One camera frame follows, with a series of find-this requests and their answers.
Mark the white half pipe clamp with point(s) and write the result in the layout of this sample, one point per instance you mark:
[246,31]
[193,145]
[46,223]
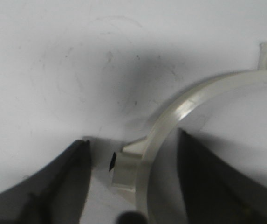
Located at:
[133,164]

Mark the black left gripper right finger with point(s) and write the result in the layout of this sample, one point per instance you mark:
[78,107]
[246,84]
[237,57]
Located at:
[214,192]

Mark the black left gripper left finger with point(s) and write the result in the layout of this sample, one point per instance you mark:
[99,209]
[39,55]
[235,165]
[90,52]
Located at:
[56,194]

